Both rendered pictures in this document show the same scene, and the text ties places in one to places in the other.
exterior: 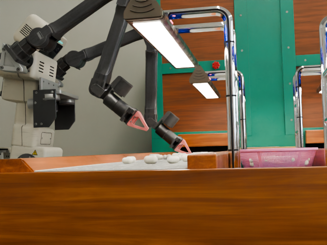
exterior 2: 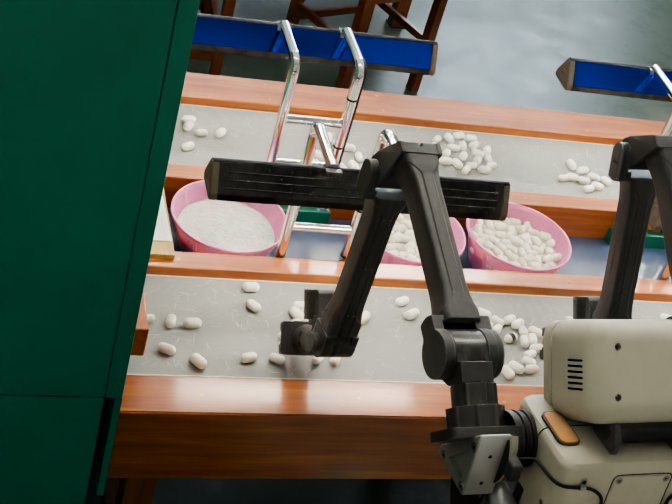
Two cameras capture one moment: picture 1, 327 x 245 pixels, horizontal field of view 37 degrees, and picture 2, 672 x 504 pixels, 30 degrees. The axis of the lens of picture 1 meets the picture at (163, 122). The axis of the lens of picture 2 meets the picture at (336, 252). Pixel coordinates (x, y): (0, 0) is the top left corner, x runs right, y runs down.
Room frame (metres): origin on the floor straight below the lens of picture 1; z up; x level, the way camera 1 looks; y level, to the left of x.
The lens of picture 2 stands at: (3.37, 1.53, 2.43)
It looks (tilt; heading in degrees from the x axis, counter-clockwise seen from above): 36 degrees down; 237
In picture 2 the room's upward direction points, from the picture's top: 17 degrees clockwise
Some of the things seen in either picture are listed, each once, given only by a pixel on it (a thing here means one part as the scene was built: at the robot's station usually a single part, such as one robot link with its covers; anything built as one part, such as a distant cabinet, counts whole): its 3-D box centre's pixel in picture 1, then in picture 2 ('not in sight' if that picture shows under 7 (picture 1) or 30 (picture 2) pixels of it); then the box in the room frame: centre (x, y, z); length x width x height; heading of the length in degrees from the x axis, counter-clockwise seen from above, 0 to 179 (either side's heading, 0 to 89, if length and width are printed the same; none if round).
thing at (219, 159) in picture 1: (229, 166); (488, 295); (1.77, -0.24, 0.71); 1.81 x 0.05 x 0.11; 169
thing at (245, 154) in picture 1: (277, 162); (513, 249); (1.62, -0.38, 0.72); 0.27 x 0.27 x 0.10
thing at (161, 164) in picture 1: (181, 161); (514, 341); (1.80, -0.06, 0.73); 1.81 x 0.30 x 0.02; 169
